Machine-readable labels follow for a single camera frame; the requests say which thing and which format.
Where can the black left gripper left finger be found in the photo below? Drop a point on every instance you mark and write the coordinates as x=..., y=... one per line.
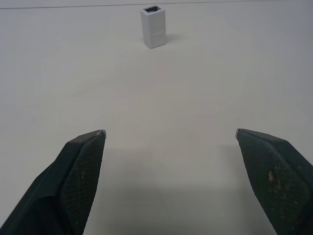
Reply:
x=61, y=186

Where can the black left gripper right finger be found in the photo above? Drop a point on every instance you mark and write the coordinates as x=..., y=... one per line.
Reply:
x=276, y=181

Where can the white rectangular hollow block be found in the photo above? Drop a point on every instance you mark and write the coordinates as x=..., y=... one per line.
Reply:
x=154, y=27

